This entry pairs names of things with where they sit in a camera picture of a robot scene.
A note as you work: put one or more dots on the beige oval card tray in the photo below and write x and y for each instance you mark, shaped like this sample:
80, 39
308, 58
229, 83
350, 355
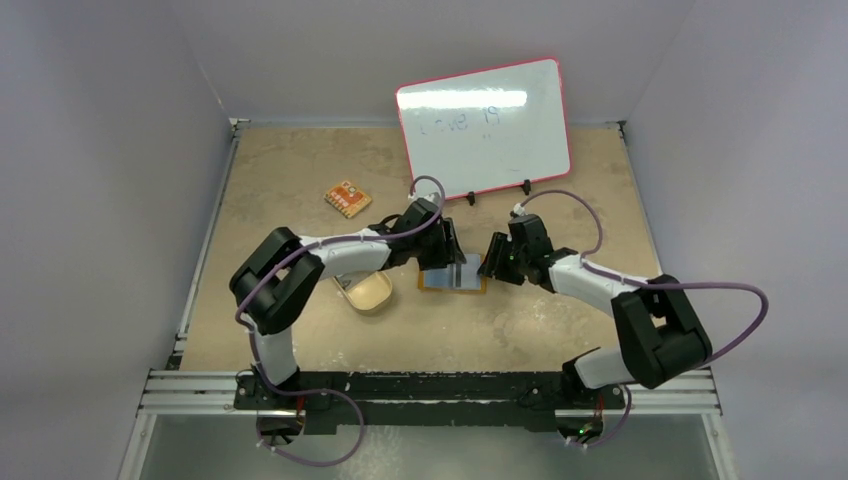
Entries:
366, 292

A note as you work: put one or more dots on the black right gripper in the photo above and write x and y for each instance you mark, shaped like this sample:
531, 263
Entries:
501, 255

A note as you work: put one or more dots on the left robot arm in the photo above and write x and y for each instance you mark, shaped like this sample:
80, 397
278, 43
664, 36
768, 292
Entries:
273, 286

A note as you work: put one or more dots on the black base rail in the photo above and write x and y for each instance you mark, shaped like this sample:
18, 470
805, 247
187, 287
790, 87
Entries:
537, 401

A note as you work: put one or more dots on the yellow leather card holder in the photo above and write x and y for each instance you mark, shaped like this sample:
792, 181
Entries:
442, 280

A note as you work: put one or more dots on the pink framed whiteboard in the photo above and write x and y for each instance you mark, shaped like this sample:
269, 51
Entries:
486, 130

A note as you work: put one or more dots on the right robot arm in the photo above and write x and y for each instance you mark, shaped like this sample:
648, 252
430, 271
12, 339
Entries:
659, 334

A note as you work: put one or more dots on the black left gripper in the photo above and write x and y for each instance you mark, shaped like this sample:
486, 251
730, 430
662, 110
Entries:
447, 251

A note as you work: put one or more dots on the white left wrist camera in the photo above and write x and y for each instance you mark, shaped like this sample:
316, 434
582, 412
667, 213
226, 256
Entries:
435, 198

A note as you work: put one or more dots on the aluminium frame rails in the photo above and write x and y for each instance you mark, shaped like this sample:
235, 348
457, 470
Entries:
188, 427

